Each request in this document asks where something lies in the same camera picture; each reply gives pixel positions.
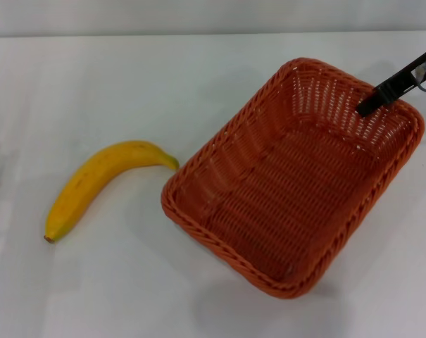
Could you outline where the yellow banana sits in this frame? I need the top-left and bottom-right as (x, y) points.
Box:
(43, 139), (180, 244)

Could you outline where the orange woven plastic basket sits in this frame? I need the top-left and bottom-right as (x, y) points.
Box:
(160, 58), (425, 300)

